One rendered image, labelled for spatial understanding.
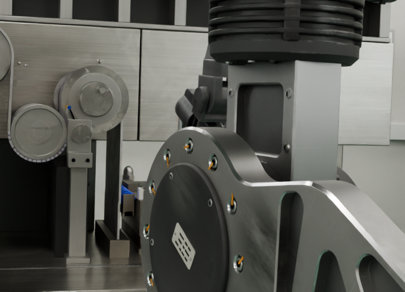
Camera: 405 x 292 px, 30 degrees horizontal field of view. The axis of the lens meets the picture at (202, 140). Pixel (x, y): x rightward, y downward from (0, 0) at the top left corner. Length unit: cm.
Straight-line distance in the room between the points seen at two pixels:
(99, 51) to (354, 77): 73
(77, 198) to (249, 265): 111
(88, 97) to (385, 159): 346
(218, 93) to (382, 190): 375
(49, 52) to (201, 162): 141
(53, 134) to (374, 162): 343
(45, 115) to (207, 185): 110
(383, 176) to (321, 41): 432
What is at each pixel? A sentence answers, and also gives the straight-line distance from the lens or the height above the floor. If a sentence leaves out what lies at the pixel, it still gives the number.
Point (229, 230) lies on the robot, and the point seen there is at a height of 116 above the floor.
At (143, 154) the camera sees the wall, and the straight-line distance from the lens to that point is 441.
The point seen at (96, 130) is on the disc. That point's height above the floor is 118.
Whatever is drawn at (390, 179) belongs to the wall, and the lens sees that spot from 496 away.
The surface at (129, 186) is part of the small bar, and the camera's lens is 184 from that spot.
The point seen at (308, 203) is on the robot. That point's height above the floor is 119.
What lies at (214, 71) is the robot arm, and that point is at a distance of 124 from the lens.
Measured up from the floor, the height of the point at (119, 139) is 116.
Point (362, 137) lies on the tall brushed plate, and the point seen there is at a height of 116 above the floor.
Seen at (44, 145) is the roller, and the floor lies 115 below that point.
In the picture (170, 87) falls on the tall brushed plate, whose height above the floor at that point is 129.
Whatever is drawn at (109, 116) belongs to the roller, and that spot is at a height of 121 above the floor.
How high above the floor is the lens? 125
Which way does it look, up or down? 3 degrees down
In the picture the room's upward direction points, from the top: 2 degrees clockwise
